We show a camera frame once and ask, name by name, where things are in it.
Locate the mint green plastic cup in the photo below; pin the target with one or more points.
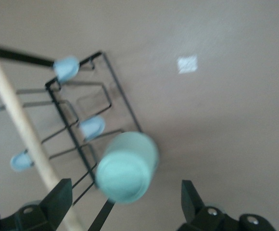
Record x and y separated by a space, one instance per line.
127 168

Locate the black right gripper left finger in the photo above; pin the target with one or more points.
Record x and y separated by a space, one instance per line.
53 209

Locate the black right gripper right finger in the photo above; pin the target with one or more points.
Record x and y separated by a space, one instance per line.
202 216

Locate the small translucent tape piece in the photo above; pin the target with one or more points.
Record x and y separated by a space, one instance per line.
187 64

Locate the brown table cover sheet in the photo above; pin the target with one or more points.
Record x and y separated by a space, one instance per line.
226 132

